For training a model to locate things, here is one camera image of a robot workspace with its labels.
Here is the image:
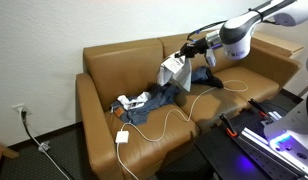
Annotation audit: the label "wooden furniture piece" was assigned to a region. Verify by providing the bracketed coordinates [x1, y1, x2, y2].
[0, 140, 20, 178]

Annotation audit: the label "blue denim jeans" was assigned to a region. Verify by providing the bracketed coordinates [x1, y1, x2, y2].
[109, 65, 211, 127]

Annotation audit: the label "black garment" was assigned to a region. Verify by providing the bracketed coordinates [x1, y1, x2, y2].
[205, 67, 225, 90]

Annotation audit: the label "plain white cloth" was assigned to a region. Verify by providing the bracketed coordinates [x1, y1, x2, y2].
[156, 54, 194, 93]

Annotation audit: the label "black clamp with orange handle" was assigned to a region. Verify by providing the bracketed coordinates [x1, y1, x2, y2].
[218, 112, 240, 138]
[247, 97, 272, 118]

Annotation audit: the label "brown leather sofa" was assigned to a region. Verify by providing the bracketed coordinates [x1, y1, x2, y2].
[75, 25, 303, 180]

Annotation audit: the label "black power cord with plug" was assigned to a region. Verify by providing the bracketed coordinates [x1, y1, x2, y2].
[20, 109, 40, 145]

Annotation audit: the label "light wooden side table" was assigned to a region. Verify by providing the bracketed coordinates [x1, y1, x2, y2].
[250, 30, 305, 60]

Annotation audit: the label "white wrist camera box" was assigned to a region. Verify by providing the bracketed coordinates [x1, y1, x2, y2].
[205, 48, 218, 68]

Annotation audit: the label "thin white charger cable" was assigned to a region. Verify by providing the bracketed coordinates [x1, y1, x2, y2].
[119, 79, 249, 144]

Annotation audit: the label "white adapter mains cord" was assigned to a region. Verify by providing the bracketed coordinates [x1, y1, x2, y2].
[115, 142, 140, 180]

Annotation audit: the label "black robot cart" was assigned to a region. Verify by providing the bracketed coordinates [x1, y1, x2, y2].
[195, 96, 308, 180]

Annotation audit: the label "white square power adapter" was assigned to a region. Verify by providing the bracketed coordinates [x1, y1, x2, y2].
[115, 130, 131, 145]

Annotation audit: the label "white wall outlet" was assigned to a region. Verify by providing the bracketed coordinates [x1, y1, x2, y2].
[11, 102, 30, 116]

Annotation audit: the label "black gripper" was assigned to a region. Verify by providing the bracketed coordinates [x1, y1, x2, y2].
[175, 37, 210, 60]

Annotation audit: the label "white floor cable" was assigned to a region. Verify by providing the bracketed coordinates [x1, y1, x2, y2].
[37, 140, 72, 180]

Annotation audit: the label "crumpled white printed cloth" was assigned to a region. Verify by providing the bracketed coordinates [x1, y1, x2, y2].
[116, 91, 152, 111]

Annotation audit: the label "silver aluminium rail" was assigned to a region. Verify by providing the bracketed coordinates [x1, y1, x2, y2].
[238, 127, 308, 180]

